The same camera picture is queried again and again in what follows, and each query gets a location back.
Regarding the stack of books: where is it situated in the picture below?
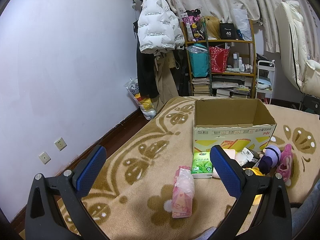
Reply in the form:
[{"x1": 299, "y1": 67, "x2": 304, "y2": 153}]
[{"x1": 192, "y1": 77, "x2": 210, "y2": 96}]

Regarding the wooden bookshelf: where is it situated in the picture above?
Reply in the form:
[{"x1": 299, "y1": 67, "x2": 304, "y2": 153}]
[{"x1": 181, "y1": 16, "x2": 257, "y2": 98}]

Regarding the beige trench coat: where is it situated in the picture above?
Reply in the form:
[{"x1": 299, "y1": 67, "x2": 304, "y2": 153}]
[{"x1": 151, "y1": 51, "x2": 178, "y2": 112}]

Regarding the lower wall socket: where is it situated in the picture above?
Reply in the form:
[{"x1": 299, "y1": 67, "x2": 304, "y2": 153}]
[{"x1": 39, "y1": 151, "x2": 51, "y2": 165}]

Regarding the purple haired plush doll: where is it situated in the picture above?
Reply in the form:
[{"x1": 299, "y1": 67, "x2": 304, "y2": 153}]
[{"x1": 257, "y1": 145, "x2": 281, "y2": 175}]

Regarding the blonde wig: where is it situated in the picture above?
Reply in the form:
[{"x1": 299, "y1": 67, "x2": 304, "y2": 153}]
[{"x1": 201, "y1": 16, "x2": 221, "y2": 40}]

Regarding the white fluffy plush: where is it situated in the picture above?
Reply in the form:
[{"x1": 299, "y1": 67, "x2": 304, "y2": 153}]
[{"x1": 235, "y1": 152, "x2": 249, "y2": 168}]

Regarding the black box with 40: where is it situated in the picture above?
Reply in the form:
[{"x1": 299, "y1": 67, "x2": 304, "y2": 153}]
[{"x1": 220, "y1": 23, "x2": 236, "y2": 40}]

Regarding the red gift bag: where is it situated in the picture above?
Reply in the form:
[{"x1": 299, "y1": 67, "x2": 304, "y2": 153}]
[{"x1": 209, "y1": 46, "x2": 230, "y2": 73}]

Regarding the black coat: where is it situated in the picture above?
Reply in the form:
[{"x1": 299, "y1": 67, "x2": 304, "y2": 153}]
[{"x1": 136, "y1": 43, "x2": 159, "y2": 99}]

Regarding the floral curtain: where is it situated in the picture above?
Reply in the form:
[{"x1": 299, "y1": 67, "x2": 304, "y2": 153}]
[{"x1": 171, "y1": 0, "x2": 319, "y2": 61}]

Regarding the cream recliner chair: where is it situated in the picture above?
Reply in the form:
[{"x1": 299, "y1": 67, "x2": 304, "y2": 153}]
[{"x1": 274, "y1": 1, "x2": 319, "y2": 97}]

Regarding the cardboard box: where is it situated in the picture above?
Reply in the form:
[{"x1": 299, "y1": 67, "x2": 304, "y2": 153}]
[{"x1": 193, "y1": 99, "x2": 277, "y2": 153}]

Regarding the teal gift bag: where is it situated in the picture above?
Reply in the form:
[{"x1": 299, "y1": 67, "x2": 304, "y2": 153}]
[{"x1": 187, "y1": 43, "x2": 209, "y2": 77}]

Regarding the pink plush toy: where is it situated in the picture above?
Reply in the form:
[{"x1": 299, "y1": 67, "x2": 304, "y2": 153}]
[{"x1": 276, "y1": 144, "x2": 293, "y2": 186}]

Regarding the wall socket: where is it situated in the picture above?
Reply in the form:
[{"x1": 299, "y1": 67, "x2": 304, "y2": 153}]
[
  {"x1": 54, "y1": 137, "x2": 67, "y2": 151},
  {"x1": 39, "y1": 151, "x2": 51, "y2": 165}
]

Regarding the upper wall socket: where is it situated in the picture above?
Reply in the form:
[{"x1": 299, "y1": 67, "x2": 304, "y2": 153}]
[{"x1": 54, "y1": 137, "x2": 67, "y2": 151}]

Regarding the yellow plush toy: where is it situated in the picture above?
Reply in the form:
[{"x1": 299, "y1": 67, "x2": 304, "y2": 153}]
[{"x1": 245, "y1": 167, "x2": 265, "y2": 206}]

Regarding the plastic bag of toys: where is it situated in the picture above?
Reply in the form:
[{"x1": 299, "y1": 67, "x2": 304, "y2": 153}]
[{"x1": 124, "y1": 78, "x2": 156, "y2": 120}]

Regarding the black Face tissue pack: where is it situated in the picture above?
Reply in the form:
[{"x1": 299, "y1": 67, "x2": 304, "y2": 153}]
[{"x1": 241, "y1": 147, "x2": 260, "y2": 167}]

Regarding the green tissue pack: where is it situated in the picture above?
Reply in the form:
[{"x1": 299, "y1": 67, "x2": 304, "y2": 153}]
[{"x1": 191, "y1": 152, "x2": 213, "y2": 179}]

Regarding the white puffer jacket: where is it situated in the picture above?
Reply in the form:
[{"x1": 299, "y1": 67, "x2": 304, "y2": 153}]
[{"x1": 137, "y1": 0, "x2": 185, "y2": 55}]

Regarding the white rolling cart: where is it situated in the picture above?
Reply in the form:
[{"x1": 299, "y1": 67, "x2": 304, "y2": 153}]
[{"x1": 255, "y1": 60, "x2": 276, "y2": 104}]

